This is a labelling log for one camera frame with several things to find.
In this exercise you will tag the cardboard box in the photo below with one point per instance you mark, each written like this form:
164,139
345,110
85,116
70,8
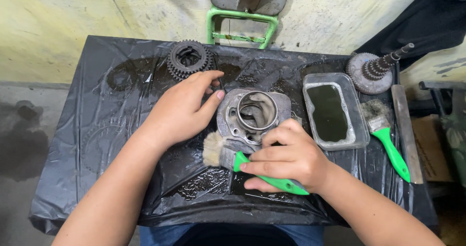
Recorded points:
431,147

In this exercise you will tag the grey gear with shaft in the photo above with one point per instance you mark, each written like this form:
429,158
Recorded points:
371,73

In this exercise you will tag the black cloth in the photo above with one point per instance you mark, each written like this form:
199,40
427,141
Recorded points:
418,23

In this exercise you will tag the grey metal engine cylinder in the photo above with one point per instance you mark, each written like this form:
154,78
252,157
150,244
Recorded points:
251,115

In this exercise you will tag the clear plastic tray with liquid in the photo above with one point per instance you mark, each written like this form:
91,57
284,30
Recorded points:
333,111

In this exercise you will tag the dark metal stand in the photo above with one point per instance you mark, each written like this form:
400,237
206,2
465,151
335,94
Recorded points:
446,104

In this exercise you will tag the person's left hand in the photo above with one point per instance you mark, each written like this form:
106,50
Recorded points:
178,109

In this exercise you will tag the person's blue jeans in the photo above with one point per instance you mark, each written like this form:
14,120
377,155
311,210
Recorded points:
233,235

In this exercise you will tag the flat metal file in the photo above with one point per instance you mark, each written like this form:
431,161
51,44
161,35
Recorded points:
406,133

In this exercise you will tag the person's right hand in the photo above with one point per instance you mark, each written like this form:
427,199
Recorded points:
291,158

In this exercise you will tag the black stacked gear cluster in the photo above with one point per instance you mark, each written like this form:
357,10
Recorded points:
189,59

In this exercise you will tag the black plastic sheet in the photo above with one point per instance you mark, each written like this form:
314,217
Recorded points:
127,129

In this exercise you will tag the green metal frame stool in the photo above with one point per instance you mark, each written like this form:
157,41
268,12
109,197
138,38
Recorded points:
242,27

